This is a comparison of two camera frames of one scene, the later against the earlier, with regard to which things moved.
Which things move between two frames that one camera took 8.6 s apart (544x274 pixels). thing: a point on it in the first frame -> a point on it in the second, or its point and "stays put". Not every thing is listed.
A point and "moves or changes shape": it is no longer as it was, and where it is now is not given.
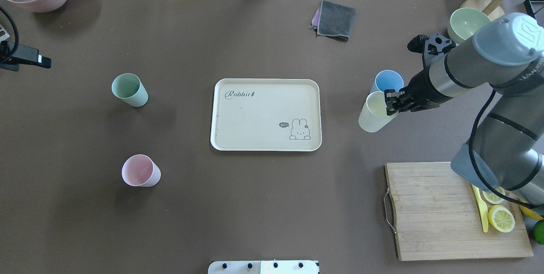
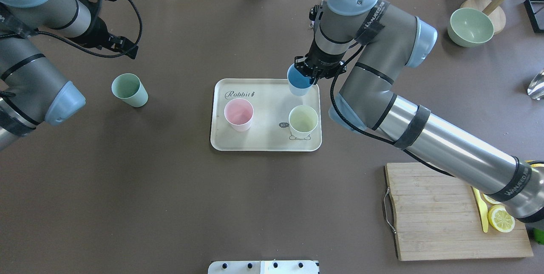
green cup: x=129 y=87 stays put
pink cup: x=140 y=170 -> x=239 y=112
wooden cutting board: x=437 y=216 stays put
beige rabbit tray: x=267 y=114 stays put
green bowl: x=463 y=22 stays put
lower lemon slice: x=501 y=218 stays put
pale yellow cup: x=374 y=117 moves or changes shape
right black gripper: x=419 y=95 -> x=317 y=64
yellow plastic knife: x=482 y=207 stays put
